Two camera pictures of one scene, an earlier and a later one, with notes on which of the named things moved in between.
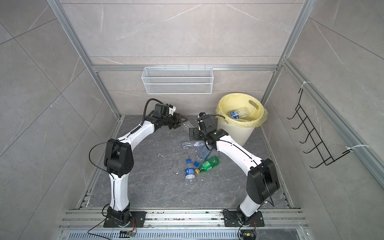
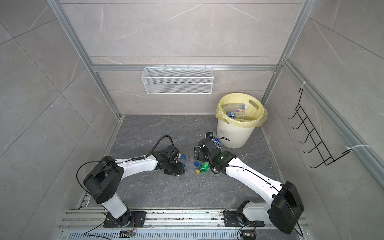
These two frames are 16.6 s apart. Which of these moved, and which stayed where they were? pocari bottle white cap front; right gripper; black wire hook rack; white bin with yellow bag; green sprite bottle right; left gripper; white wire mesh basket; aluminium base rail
Moved: pocari bottle white cap front; left gripper; right gripper
Stayed: aluminium base rail; green sprite bottle right; black wire hook rack; white wire mesh basket; white bin with yellow bag
